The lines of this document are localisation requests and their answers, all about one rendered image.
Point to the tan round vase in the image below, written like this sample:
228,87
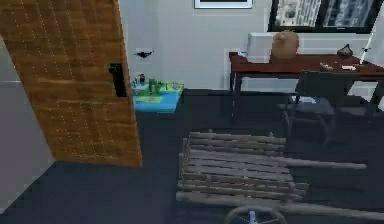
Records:
285,45

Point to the white box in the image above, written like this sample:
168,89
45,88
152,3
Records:
260,46

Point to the grey wooden cart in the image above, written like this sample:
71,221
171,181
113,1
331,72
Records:
240,166

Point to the dark red wooden desk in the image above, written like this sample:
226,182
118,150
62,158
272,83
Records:
293,65

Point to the dark grey chair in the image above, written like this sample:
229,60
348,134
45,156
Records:
316,100

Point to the small dark brown pot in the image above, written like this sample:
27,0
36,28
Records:
345,51

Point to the white flat paper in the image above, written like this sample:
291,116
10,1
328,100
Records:
348,67

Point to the white desk lamp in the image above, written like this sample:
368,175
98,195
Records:
366,48

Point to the green and blue play mat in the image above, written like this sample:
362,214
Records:
156,95

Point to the white framed wall picture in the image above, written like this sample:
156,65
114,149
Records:
223,4

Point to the black wall hook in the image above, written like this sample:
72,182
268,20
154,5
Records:
144,54

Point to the brown wooden room door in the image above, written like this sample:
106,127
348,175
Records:
73,83

